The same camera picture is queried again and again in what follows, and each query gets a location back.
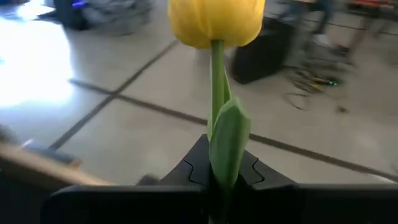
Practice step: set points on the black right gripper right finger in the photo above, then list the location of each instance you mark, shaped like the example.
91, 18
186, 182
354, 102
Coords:
311, 205

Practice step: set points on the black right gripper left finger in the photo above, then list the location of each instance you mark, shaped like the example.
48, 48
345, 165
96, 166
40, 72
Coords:
130, 205

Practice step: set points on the yellow artificial tulip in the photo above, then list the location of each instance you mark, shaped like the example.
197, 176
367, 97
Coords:
214, 21

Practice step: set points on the black box speaker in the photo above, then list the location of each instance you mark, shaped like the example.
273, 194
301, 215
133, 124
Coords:
264, 53

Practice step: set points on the person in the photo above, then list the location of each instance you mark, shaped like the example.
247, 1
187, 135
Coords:
323, 18

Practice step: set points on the grey bag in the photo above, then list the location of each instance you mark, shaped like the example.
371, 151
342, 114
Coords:
115, 15

